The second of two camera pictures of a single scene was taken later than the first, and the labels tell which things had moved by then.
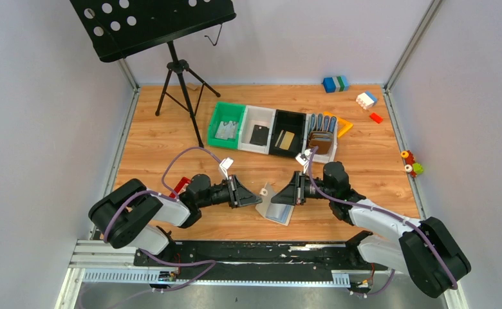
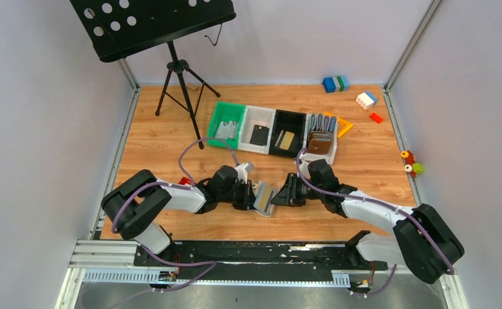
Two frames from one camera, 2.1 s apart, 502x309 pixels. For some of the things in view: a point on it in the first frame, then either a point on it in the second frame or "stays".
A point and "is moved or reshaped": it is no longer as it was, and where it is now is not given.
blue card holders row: [322, 123] stays
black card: [259, 136] stays
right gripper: [299, 188] stays
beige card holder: [280, 213] is moved or reshaped
